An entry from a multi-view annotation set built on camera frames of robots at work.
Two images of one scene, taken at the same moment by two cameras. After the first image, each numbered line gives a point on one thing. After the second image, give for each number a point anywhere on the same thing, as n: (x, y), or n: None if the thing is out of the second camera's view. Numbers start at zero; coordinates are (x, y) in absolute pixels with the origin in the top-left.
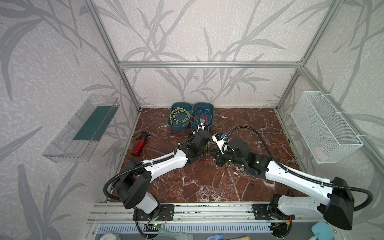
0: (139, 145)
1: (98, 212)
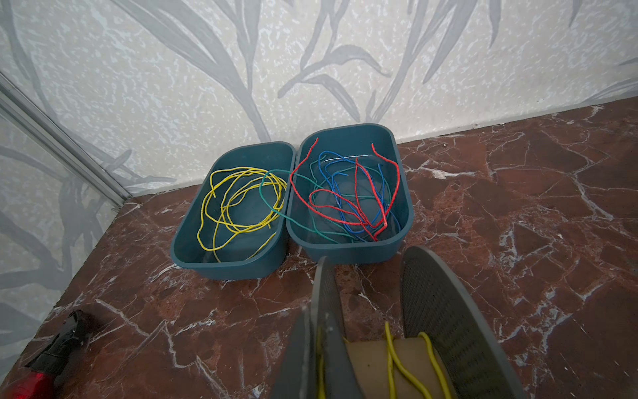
0: (45, 368)
1: None
